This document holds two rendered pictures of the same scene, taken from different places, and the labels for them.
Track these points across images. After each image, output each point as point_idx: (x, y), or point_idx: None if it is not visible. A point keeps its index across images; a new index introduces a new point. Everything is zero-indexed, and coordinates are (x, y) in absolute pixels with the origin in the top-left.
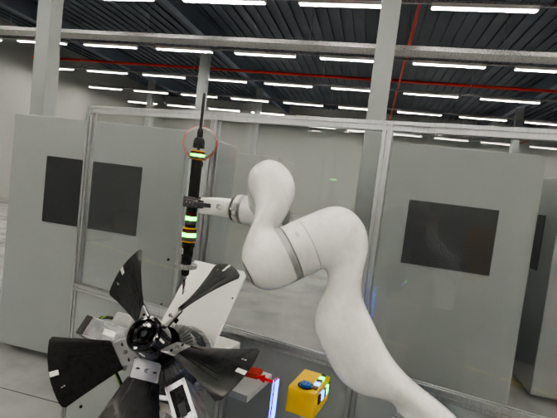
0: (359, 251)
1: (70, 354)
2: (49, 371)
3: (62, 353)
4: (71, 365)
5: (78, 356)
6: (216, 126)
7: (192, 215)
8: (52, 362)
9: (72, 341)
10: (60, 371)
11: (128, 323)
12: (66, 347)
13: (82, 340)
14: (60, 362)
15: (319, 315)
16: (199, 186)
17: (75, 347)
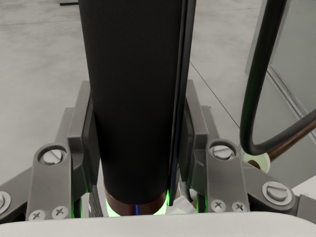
0: None
1: (94, 204)
2: (89, 201)
3: (92, 196)
4: (94, 216)
5: (96, 214)
6: None
7: (114, 207)
8: (90, 195)
9: (96, 193)
10: (91, 212)
11: (195, 193)
12: (94, 193)
13: (98, 202)
14: (91, 203)
15: None
16: (140, 36)
17: (96, 202)
